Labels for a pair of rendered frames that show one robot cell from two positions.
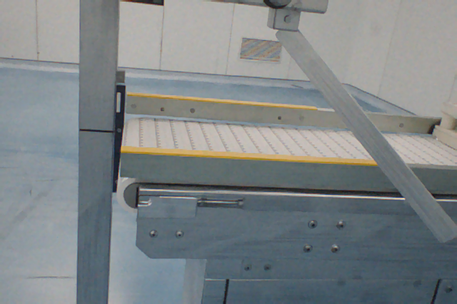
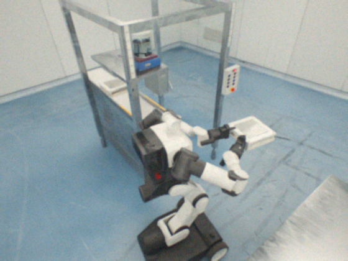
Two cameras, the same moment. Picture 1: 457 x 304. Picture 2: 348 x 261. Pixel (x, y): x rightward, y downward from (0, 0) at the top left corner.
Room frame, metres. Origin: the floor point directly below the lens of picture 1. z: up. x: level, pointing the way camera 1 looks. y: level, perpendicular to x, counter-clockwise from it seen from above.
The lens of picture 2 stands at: (1.16, 1.78, 2.13)
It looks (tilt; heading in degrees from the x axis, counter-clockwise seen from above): 38 degrees down; 245
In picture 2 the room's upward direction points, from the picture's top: 1 degrees counter-clockwise
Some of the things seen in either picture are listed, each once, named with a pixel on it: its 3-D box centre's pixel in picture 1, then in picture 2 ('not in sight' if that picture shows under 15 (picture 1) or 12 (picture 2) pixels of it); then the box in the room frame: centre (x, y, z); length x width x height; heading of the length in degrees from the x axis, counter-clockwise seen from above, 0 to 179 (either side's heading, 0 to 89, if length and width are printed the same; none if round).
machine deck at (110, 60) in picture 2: not in sight; (127, 63); (0.71, -0.13, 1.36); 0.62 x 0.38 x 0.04; 103
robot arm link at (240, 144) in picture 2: not in sight; (238, 147); (0.30, 0.90, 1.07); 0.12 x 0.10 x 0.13; 34
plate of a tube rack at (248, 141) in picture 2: not in sight; (250, 129); (0.11, 0.78, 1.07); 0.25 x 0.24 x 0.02; 91
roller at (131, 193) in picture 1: (138, 157); not in sight; (0.64, 0.13, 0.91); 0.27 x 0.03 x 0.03; 13
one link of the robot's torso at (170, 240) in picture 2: not in sight; (173, 228); (0.76, 0.80, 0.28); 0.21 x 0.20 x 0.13; 2
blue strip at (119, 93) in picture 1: (118, 140); not in sight; (0.77, 0.19, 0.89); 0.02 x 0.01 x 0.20; 103
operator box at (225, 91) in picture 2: not in sight; (230, 80); (-0.22, 0.07, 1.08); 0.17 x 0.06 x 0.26; 13
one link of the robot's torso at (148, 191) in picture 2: not in sight; (160, 183); (0.83, 0.81, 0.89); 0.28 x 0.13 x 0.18; 2
